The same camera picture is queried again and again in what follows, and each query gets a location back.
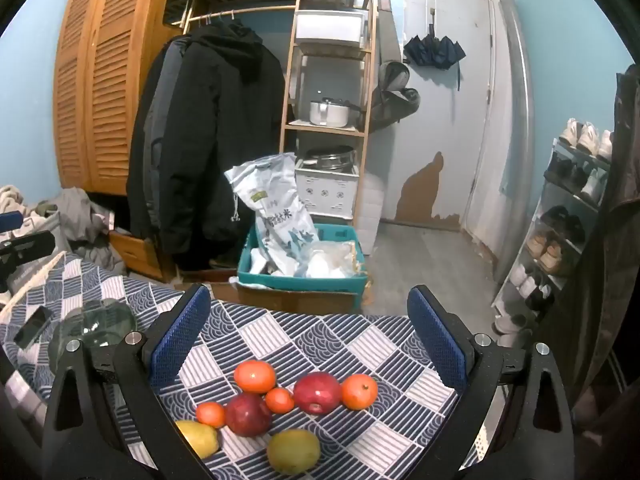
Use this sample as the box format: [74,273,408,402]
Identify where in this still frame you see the yellow pear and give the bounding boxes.
[266,429,322,476]
[175,420,222,459]

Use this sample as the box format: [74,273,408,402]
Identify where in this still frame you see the flat cardboard box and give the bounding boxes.
[175,269,241,306]

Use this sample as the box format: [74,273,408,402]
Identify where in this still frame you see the blue patterned tablecloth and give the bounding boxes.
[0,252,501,480]

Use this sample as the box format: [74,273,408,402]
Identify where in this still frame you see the white cooking pot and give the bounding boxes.
[309,97,362,128]

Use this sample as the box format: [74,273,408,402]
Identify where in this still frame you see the small orange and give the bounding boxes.
[195,402,227,429]
[265,387,296,415]

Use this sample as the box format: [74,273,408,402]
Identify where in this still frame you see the dark blue umbrella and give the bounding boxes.
[403,7,467,92]

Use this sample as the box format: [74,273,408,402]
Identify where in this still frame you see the large cardboard box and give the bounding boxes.
[235,280,358,316]

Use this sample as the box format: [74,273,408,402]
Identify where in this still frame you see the wooden drawer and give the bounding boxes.
[109,230,176,283]

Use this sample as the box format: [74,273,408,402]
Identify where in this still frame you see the wooden shelf rack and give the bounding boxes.
[162,0,379,256]

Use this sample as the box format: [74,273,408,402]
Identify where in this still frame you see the black hanging coat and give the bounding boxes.
[126,19,287,271]

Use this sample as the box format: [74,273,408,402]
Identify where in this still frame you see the grey hanging jacket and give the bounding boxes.
[141,35,193,246]

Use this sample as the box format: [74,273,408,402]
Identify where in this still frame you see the white shoe rack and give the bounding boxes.
[491,137,613,336]

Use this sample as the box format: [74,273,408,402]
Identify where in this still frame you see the red apple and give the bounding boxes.
[225,392,273,437]
[292,372,342,416]

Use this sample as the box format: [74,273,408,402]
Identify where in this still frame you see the wooden louvred wardrobe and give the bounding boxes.
[52,0,178,196]

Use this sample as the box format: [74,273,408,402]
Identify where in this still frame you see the glass plate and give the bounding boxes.
[48,298,139,376]

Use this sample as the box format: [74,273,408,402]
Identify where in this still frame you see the pale grey door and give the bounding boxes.
[402,0,496,233]

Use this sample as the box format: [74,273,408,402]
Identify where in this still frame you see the white rice bag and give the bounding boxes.
[224,152,318,277]

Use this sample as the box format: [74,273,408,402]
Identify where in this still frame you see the black smartphone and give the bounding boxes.
[12,306,55,350]

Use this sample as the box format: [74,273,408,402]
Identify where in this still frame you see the shoe rack with shoes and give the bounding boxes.
[492,117,615,348]

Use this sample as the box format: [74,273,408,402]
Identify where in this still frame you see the clear plastic bag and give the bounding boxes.
[295,240,363,279]

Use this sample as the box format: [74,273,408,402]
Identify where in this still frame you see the white foam box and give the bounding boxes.
[357,176,386,256]

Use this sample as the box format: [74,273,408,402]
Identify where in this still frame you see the grey clothes pile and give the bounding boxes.
[47,187,126,276]

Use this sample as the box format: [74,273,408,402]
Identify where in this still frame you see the teal plastic bin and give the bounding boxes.
[236,223,369,313]

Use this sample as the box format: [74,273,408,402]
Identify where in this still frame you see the grey hanging bag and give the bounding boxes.
[375,0,421,133]

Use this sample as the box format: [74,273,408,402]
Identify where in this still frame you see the grey tote bag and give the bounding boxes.
[10,210,73,291]

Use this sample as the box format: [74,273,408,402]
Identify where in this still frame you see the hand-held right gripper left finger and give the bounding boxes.
[42,284,213,480]

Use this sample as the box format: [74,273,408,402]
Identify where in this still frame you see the white storage box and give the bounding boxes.
[294,10,370,46]

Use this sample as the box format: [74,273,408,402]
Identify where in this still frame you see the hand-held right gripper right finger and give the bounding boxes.
[407,285,576,480]

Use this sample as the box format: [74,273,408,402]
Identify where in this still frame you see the large orange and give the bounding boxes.
[341,374,379,411]
[234,360,277,395]

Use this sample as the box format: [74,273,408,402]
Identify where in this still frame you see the steel steamer pot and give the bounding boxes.
[302,146,357,173]

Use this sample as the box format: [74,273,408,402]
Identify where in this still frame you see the white patterned drawer box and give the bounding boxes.
[295,167,360,221]

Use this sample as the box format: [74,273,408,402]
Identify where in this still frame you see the silver pipe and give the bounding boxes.
[497,0,533,286]

